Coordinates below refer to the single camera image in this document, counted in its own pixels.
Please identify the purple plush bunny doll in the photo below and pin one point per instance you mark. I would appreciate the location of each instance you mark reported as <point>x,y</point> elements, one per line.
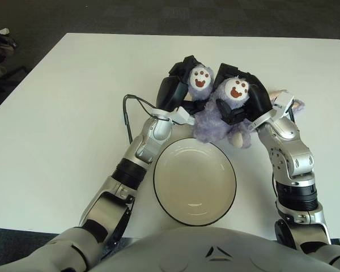
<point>209,124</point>

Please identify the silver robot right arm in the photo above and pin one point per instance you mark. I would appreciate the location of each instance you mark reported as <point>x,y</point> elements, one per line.
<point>289,158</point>

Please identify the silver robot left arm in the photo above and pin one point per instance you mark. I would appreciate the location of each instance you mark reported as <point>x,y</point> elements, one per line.
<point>107,204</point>

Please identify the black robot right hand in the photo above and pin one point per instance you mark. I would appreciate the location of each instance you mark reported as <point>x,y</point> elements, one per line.
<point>259,99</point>

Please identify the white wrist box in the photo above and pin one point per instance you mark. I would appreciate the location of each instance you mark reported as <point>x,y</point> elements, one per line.
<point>180,115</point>
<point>283,105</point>

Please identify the grey robot torso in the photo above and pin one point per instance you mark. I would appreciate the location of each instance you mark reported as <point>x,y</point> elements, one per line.
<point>215,252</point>

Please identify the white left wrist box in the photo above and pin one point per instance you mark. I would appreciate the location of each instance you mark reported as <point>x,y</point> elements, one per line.
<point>180,115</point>

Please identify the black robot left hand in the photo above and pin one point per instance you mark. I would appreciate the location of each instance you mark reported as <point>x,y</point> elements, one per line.
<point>167,93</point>

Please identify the dark bag pile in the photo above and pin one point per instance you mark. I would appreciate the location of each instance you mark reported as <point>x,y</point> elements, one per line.
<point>0,56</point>

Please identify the white plate black rim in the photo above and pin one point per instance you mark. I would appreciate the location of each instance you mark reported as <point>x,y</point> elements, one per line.
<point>194,178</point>

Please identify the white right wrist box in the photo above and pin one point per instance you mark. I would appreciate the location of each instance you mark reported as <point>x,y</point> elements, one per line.
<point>283,105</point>

